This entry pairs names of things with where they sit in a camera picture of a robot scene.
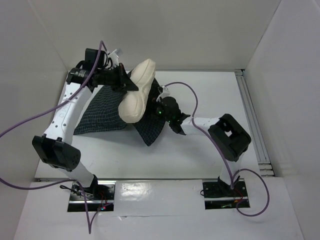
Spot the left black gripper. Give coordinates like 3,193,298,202
97,62,138,93

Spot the cream bear pillow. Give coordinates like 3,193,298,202
118,58,156,124

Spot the dark plaid pillowcase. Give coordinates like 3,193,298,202
73,77,169,147

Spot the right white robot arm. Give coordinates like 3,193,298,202
152,96,252,196

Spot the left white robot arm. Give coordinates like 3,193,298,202
32,48,138,200

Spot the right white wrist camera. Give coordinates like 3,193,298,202
156,85,170,102

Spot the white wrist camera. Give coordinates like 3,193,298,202
107,48,123,69
156,85,170,102

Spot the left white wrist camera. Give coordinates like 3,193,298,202
107,48,123,69

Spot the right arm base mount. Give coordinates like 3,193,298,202
199,178,250,210

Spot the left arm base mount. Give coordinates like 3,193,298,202
59,180,116,213

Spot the aluminium rail frame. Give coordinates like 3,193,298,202
235,69,275,178

